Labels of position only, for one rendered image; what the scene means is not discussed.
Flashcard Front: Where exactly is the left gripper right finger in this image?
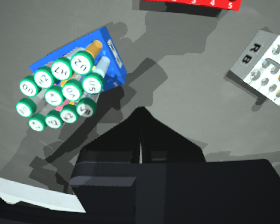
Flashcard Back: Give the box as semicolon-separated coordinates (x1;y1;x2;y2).
141;106;206;163

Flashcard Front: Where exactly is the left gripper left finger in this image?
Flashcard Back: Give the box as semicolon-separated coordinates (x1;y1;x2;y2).
75;107;141;165

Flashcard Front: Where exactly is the light blue tube with green-rimmed white cap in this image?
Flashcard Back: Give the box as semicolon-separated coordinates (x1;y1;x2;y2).
82;56;110;95

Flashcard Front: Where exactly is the white tube rack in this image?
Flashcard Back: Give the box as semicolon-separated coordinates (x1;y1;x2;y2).
231;30;280;106

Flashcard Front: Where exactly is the red lego-style plate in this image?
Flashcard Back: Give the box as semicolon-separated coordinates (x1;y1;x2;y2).
142;0;241;11

